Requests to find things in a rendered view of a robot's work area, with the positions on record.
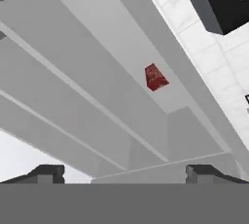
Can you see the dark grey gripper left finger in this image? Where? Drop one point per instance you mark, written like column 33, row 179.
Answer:
column 48, row 173

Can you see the small black and white object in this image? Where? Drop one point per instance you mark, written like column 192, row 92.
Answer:
column 247, row 104

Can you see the light grey cabinet door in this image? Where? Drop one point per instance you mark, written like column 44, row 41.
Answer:
column 64, row 98

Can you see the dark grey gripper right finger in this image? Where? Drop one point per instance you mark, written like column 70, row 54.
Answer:
column 202, row 173

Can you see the red food can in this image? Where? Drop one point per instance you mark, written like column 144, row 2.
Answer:
column 155, row 77

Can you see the light grey wall cabinet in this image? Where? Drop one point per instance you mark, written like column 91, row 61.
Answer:
column 116, row 39

